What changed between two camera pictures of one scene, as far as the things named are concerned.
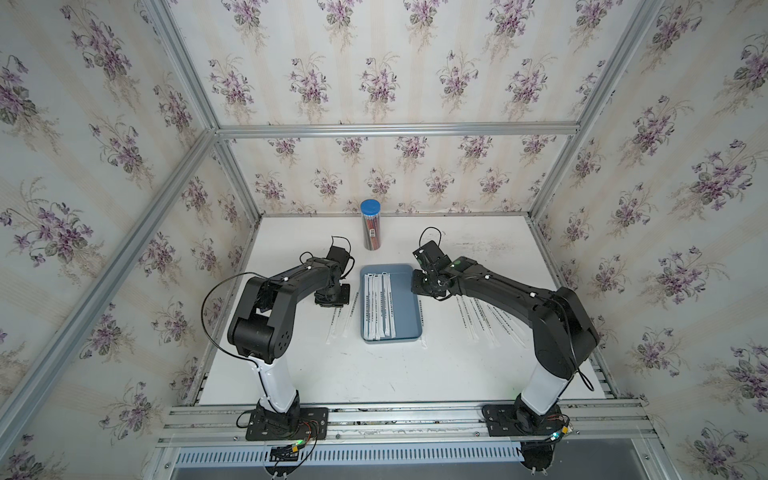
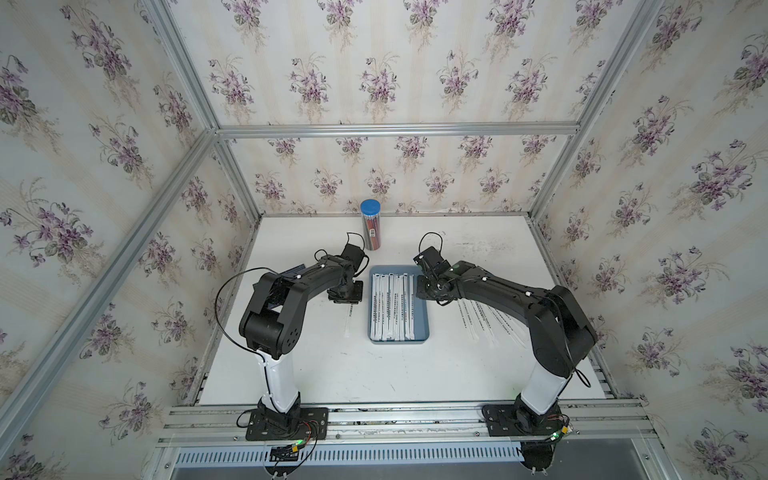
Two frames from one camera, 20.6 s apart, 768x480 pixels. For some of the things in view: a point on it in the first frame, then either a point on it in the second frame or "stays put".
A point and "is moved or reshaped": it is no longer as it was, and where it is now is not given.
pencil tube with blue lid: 371,211 stays put
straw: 510,326 stays put
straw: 385,305 is moved or reshaped
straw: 391,307 is moved or reshaped
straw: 379,306 is moved or reshaped
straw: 328,341 -> 406,306
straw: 372,306 is moved or reshaped
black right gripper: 414,285 stays put
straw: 344,334 stays put
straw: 498,323 stays put
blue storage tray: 406,305 is moved or reshaped
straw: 484,323 stays put
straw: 472,334 stays put
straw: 422,323 -> 411,308
